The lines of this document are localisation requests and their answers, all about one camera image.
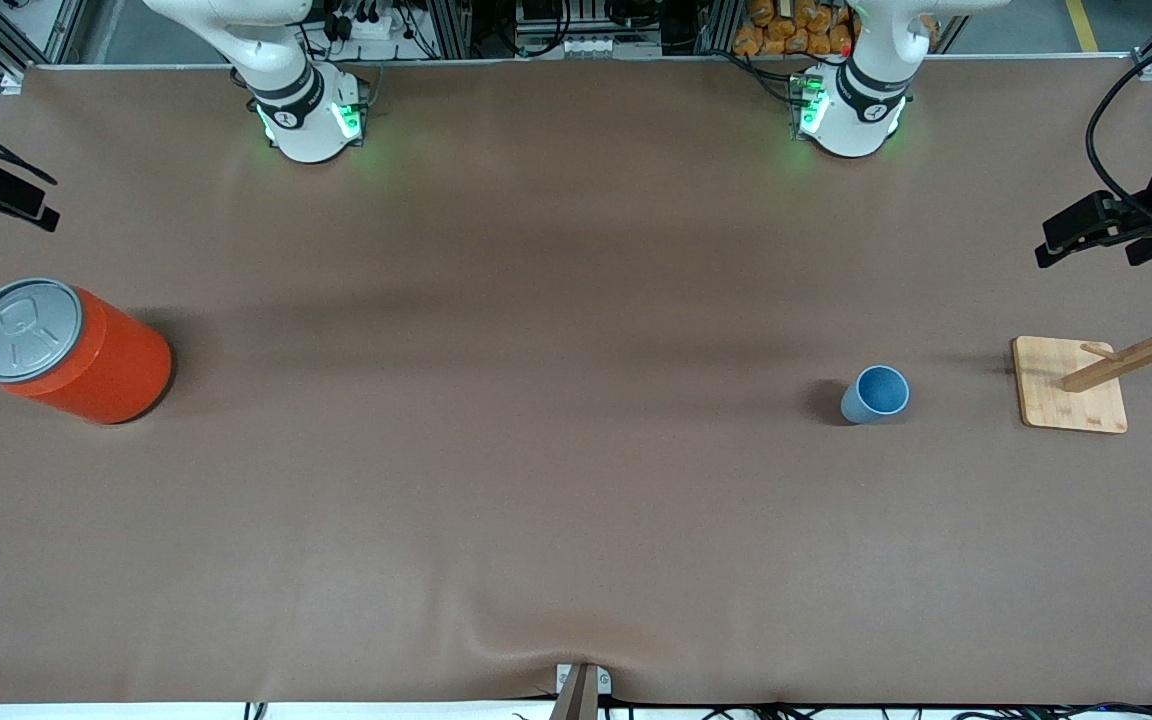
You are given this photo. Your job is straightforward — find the grey metal bracket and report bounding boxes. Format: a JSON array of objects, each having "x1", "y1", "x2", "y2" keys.
[{"x1": 556, "y1": 663, "x2": 613, "y2": 696}]

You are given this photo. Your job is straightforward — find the orange snack bag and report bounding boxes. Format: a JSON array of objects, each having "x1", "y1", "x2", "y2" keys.
[{"x1": 733, "y1": 0, "x2": 857, "y2": 58}]

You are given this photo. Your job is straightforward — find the white power strip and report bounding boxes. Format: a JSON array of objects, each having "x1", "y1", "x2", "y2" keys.
[{"x1": 331, "y1": 8, "x2": 424, "y2": 43}]

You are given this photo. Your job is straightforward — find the orange can with grey lid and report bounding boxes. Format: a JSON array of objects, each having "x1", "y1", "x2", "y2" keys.
[{"x1": 0, "y1": 278, "x2": 175, "y2": 427}]

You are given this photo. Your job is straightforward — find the light blue cup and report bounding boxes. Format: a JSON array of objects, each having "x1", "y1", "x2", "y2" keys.
[{"x1": 840, "y1": 365, "x2": 911, "y2": 426}]

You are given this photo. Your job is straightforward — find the wooden cup stand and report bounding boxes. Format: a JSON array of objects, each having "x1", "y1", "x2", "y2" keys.
[{"x1": 1011, "y1": 285, "x2": 1152, "y2": 435}]

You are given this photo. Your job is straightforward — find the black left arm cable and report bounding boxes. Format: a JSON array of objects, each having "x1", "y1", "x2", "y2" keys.
[{"x1": 1084, "y1": 30, "x2": 1152, "y2": 236}]

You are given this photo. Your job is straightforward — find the brown camera pole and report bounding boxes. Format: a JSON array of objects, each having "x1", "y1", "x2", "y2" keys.
[{"x1": 548, "y1": 665, "x2": 599, "y2": 720}]

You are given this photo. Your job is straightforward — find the brown table cover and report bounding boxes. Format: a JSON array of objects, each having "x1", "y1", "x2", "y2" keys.
[{"x1": 0, "y1": 55, "x2": 1152, "y2": 706}]

